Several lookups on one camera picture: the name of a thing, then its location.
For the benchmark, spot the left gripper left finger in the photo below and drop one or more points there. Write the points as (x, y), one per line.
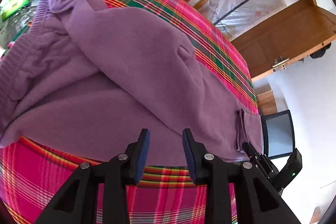
(76, 200)

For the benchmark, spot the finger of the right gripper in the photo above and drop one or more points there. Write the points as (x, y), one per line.
(261, 161)

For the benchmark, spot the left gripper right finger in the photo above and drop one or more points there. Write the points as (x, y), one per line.
(257, 201)

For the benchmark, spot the purple fleece garment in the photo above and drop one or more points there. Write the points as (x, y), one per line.
(86, 79)

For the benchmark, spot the black mesh office chair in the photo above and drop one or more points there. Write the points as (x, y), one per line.
(278, 134)

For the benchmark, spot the pink plaid tablecloth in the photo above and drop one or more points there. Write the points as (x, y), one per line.
(31, 173)

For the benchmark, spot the black bags on hook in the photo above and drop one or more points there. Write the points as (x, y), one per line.
(319, 53)

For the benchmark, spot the glass top side table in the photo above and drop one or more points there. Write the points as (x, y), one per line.
(17, 24)

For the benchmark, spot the green tissue pack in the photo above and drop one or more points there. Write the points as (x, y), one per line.
(11, 7)

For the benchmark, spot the wooden board against wall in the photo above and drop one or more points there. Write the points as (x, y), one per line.
(265, 100)

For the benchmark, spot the wooden door with handle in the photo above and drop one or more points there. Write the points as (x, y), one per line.
(286, 37)

